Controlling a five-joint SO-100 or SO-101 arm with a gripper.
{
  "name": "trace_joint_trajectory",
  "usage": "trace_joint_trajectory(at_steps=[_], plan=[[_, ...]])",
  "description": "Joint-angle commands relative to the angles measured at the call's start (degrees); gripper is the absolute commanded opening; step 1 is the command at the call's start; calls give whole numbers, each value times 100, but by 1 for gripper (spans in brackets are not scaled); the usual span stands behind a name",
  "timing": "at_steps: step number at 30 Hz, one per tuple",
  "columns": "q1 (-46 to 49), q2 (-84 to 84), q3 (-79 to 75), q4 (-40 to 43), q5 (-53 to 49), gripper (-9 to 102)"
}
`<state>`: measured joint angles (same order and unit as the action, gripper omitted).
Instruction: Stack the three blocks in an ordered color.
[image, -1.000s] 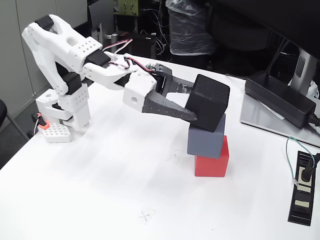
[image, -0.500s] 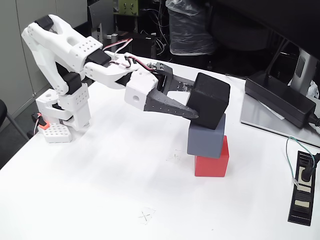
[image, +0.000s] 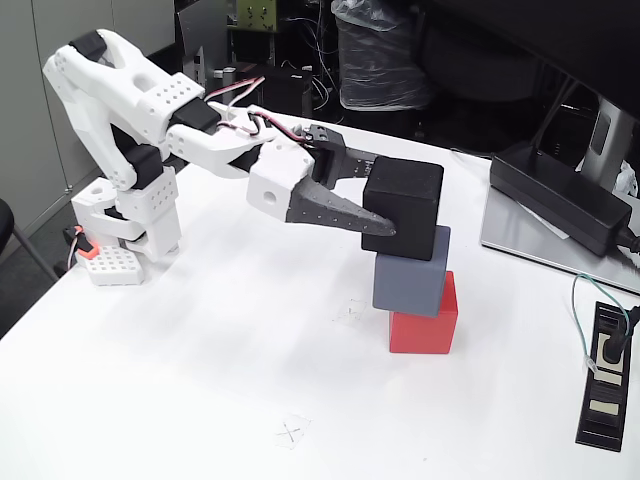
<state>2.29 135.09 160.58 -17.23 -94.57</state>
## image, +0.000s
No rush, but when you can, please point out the black cube block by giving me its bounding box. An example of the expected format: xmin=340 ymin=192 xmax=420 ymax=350
xmin=360 ymin=155 xmax=445 ymax=262

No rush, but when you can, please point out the grey cube block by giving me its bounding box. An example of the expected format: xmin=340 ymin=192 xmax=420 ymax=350
xmin=372 ymin=224 xmax=452 ymax=319

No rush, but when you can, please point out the black equipment box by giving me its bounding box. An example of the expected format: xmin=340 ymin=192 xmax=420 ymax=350
xmin=234 ymin=62 xmax=314 ymax=120

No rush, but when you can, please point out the clear tape with X mark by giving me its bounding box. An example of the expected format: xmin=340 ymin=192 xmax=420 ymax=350
xmin=272 ymin=414 xmax=312 ymax=450
xmin=332 ymin=298 xmax=370 ymax=326

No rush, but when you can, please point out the plastic-wrapped black bin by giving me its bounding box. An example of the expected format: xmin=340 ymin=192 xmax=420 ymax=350
xmin=330 ymin=0 xmax=434 ymax=112

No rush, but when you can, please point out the red cube block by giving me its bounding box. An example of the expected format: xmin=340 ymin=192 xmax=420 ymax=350
xmin=388 ymin=270 xmax=460 ymax=355

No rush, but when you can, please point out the dark computer tower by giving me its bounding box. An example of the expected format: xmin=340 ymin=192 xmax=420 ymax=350
xmin=173 ymin=0 xmax=236 ymax=101

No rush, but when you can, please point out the green perforated board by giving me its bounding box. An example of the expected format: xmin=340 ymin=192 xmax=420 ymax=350
xmin=236 ymin=0 xmax=277 ymax=32

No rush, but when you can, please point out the silver monitor stand base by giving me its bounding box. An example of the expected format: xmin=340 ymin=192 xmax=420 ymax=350
xmin=480 ymin=187 xmax=640 ymax=295

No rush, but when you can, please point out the white perforated table clamp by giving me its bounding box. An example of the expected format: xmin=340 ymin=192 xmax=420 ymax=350
xmin=74 ymin=244 xmax=146 ymax=287

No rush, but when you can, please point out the black power adapter brick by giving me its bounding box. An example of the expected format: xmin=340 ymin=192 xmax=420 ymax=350
xmin=488 ymin=141 xmax=634 ymax=257

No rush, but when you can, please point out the black monitor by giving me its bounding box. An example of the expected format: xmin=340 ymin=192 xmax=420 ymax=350
xmin=424 ymin=0 xmax=640 ymax=121

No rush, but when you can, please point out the silver monitor stand neck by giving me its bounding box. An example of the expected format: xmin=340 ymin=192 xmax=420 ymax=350
xmin=579 ymin=94 xmax=640 ymax=194

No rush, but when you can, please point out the black office chair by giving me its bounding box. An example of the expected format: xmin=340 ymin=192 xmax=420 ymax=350
xmin=0 ymin=197 xmax=61 ymax=284

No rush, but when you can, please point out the crumpled white paper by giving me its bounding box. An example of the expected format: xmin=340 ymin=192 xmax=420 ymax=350
xmin=612 ymin=159 xmax=640 ymax=199

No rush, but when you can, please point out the black power plug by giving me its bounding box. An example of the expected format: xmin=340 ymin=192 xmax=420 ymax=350
xmin=602 ymin=304 xmax=640 ymax=364

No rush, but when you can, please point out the black table power socket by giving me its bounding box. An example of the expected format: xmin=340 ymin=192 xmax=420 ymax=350
xmin=574 ymin=300 xmax=634 ymax=454

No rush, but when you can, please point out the silver metal post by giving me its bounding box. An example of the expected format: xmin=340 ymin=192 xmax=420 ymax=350
xmin=213 ymin=66 xmax=237 ymax=101

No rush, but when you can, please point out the orange cable connector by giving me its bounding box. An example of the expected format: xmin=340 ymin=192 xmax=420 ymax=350
xmin=63 ymin=225 xmax=97 ymax=260

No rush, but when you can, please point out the green thin cable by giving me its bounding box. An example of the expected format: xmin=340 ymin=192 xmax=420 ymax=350
xmin=570 ymin=273 xmax=632 ymax=372

